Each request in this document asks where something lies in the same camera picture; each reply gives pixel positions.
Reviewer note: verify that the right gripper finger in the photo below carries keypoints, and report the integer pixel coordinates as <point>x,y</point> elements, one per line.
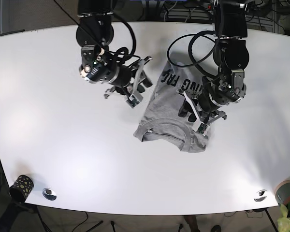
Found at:
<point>144,81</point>

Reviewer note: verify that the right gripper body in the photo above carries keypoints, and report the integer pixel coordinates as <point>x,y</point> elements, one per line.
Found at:
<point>126,82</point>

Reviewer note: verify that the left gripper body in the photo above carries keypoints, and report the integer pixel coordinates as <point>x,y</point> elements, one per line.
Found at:
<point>206,110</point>

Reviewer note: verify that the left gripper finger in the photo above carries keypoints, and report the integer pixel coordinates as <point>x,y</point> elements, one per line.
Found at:
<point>186,109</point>

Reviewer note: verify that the light grey T-shirt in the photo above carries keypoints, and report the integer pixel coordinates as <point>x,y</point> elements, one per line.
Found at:
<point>168,115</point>

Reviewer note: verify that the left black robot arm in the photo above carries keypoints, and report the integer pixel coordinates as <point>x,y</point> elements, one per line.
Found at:
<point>222,68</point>

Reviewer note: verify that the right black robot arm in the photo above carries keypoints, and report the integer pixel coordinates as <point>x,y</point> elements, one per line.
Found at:
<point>94,35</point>

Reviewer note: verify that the grey tape roll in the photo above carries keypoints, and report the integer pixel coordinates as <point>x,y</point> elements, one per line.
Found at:
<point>282,193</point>

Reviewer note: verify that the black gold-dotted cup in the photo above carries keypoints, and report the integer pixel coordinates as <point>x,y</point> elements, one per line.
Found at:
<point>21,188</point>

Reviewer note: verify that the right table cable grommet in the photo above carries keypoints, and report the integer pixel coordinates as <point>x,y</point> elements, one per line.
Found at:
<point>260,195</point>

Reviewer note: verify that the table cable grommet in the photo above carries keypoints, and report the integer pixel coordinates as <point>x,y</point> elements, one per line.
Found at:
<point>49,194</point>
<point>260,195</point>

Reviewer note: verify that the left table cable grommet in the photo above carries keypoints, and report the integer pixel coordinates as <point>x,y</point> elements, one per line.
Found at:
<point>49,194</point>

